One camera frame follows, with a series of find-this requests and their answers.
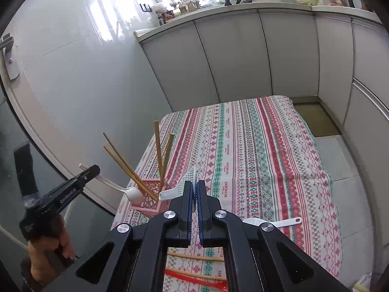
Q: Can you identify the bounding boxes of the white soup spoon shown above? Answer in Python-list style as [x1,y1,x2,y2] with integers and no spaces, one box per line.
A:
[242,217,302,229]

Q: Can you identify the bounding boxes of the pink perforated utensil basket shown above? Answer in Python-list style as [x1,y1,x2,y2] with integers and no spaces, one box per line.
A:
[129,179,175,219]

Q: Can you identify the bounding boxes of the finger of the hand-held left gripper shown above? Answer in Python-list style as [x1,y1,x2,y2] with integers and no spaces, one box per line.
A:
[62,164,101,193]

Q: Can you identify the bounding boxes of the person's left forearm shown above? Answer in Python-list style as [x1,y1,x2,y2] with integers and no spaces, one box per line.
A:
[18,257,46,292]

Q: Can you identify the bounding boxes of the person's left hand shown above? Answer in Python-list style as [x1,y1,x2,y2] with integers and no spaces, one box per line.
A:
[27,214,76,282]

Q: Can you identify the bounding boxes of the striped patterned tablecloth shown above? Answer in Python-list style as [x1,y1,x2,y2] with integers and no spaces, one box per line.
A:
[111,95,342,292]

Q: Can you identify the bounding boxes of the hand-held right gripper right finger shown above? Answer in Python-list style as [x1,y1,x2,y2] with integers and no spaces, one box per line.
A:
[196,180,350,292]

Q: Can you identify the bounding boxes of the white plastic spoon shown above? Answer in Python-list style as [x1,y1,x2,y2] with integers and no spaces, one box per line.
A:
[79,164,144,205]

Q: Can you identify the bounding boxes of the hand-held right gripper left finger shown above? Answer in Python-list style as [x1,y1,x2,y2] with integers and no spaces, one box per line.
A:
[45,180,195,292]

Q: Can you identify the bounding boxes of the metal door handle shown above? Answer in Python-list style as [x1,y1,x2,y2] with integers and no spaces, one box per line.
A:
[0,35,20,81]

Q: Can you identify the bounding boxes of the white kitchen countertop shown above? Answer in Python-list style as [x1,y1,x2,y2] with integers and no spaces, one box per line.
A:
[134,0,383,41]

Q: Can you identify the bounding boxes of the row of small potted plants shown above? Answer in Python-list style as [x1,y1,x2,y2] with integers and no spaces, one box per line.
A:
[168,0,213,14]

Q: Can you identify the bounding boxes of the brown wooden chopstick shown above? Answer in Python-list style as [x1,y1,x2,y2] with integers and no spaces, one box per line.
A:
[103,145,157,201]
[153,121,163,181]
[167,251,225,263]
[159,133,176,193]
[103,133,159,202]
[165,267,227,281]

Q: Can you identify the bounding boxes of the red plastic spoon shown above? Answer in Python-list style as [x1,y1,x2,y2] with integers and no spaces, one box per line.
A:
[165,269,228,292]

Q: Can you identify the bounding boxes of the white kitchen cabinets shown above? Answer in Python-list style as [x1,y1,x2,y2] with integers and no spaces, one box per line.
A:
[135,1,389,280]

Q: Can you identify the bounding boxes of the brown floor mat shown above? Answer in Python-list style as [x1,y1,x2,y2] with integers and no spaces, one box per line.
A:
[292,102,342,137]

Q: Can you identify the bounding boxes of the white rice paddle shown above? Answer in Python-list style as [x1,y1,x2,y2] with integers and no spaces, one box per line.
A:
[159,167,198,202]

